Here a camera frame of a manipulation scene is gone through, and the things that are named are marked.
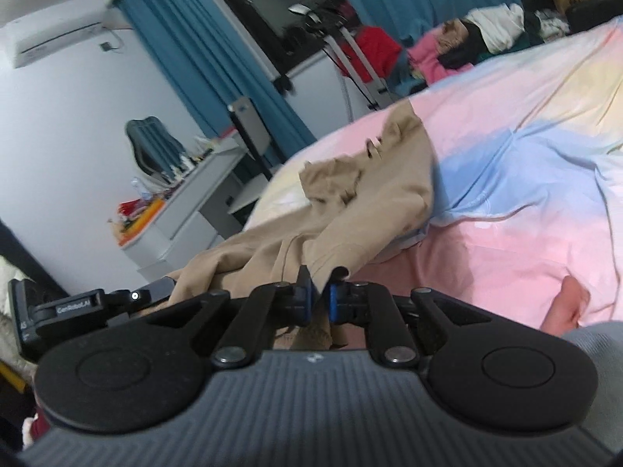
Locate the black garment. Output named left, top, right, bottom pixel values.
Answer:
left=437, top=47, right=477, bottom=68

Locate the person's bare foot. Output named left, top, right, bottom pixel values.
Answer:
left=539, top=274, right=593, bottom=335

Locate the tan printed t-shirt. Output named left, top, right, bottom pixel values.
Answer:
left=169, top=100, right=437, bottom=352

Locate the silver camera tripod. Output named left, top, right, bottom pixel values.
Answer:
left=288, top=3, right=399, bottom=112

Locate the white desk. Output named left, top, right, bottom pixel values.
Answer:
left=118, top=135, right=274, bottom=284

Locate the dark window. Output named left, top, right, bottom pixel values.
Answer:
left=194, top=0, right=352, bottom=81

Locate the white garment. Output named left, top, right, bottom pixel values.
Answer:
left=466, top=3, right=527, bottom=55

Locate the white air conditioner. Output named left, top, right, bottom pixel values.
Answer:
left=2, top=9, right=114, bottom=70

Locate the person's grey trouser leg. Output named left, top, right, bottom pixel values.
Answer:
left=559, top=320, right=623, bottom=451

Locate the pile of colourful desk items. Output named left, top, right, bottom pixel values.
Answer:
left=108, top=175, right=169, bottom=246

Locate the light brown garment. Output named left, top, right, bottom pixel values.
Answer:
left=437, top=18, right=472, bottom=53

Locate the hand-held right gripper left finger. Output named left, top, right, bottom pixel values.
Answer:
left=140, top=265, right=315, bottom=368

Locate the computer monitor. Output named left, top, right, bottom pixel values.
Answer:
left=227, top=96, right=273, bottom=182

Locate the pastel multicoloured bedsheet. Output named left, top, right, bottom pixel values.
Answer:
left=242, top=16, right=623, bottom=337

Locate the red garment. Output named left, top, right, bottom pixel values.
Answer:
left=340, top=26, right=406, bottom=81

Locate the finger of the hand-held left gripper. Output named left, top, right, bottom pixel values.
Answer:
left=104, top=276, right=177, bottom=319

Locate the black sofa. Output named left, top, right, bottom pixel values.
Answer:
left=521, top=0, right=623, bottom=36

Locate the pink garment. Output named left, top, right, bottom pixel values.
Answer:
left=407, top=29, right=477, bottom=87

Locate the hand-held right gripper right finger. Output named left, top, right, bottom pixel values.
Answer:
left=327, top=279, right=492, bottom=368

